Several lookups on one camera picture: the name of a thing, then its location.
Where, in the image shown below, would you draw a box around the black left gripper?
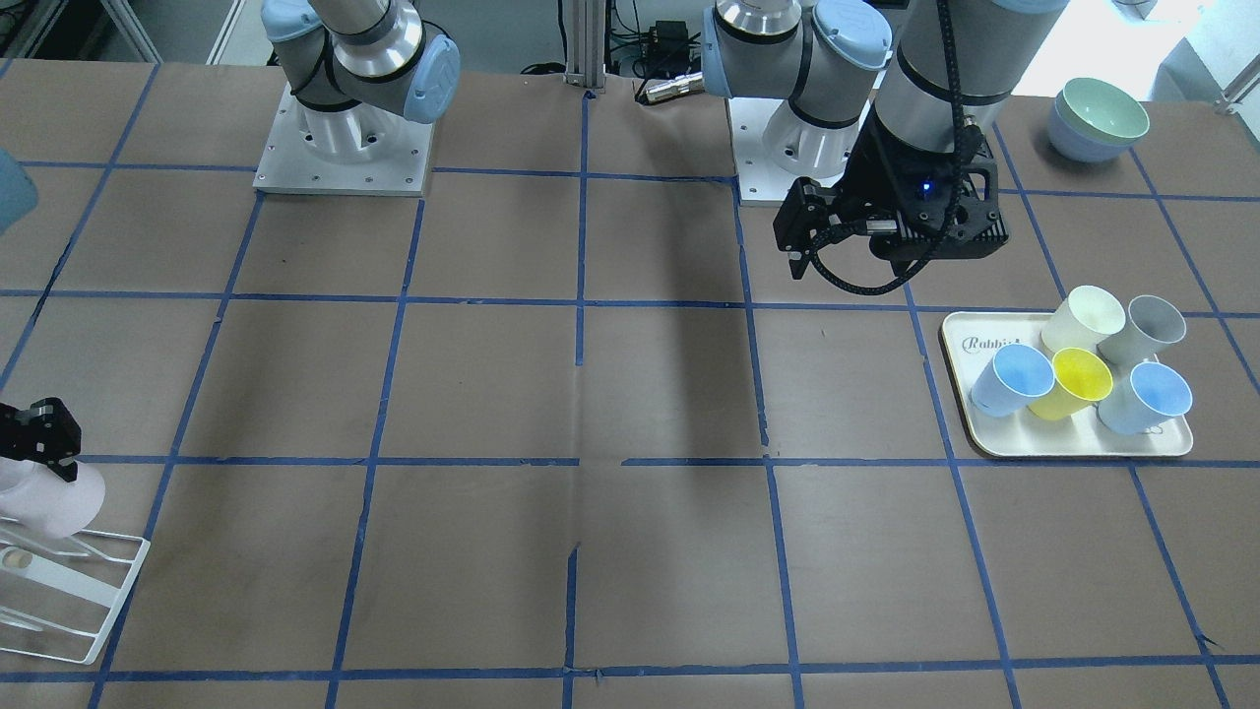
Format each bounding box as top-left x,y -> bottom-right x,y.
772,106 -> 1011,280

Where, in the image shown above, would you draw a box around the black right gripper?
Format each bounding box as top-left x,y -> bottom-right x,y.
1,398 -> 82,484

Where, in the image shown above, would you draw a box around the pink plastic cup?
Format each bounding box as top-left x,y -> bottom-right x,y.
1,458 -> 106,539

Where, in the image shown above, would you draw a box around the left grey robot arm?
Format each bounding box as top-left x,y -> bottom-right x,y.
699,1 -> 1066,296

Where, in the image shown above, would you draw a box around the light blue plastic cup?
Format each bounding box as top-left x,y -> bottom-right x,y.
971,343 -> 1056,418

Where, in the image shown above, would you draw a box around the cream white plastic cup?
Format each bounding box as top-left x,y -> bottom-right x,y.
1040,286 -> 1128,355

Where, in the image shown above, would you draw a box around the yellow plastic cup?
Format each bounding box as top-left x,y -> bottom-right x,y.
1028,349 -> 1114,421

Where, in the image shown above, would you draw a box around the grey plastic cup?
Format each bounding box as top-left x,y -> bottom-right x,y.
1097,293 -> 1187,366

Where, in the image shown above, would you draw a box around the cream rabbit serving tray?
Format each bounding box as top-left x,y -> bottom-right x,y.
940,311 -> 1194,458

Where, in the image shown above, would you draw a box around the green stacked bowls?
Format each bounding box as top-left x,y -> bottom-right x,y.
1047,77 -> 1150,164

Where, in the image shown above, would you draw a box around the white wire cup rack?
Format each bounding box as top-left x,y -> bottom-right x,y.
1,519 -> 152,666

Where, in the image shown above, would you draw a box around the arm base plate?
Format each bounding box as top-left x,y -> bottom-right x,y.
253,86 -> 433,198
727,93 -> 873,207

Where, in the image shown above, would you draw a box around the aluminium frame post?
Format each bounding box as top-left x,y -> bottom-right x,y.
561,0 -> 609,94

